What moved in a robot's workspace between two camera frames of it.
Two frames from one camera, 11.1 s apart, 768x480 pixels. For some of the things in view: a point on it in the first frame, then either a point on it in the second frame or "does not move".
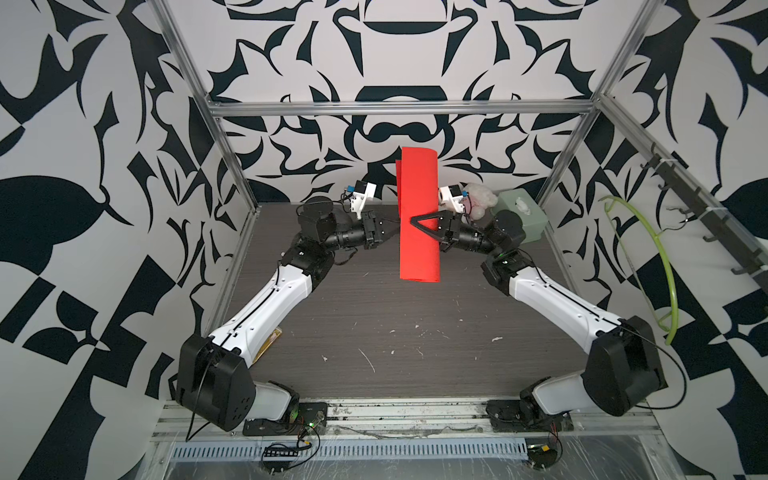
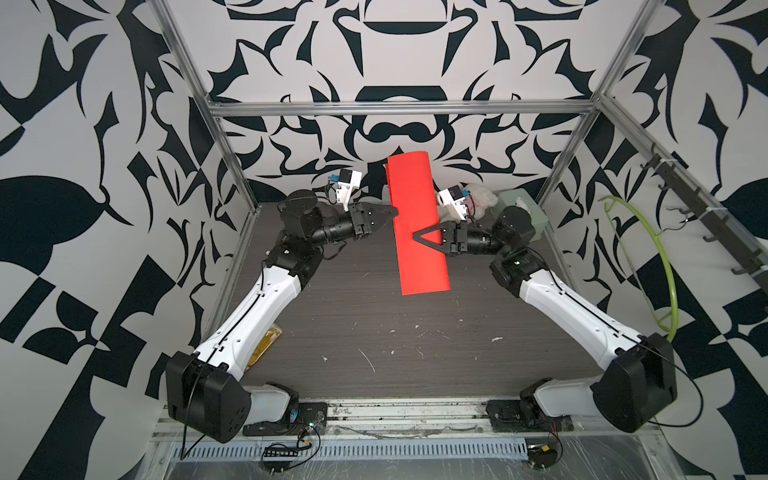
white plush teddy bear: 477,201 does not move
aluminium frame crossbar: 502,107 does not move
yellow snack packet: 268,344 does not move
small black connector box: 541,455 does not move
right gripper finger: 426,216 -> 417,234
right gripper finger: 432,231 -> 431,244
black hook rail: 687,197 does not move
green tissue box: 528,207 does not move
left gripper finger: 388,224 -> 380,209
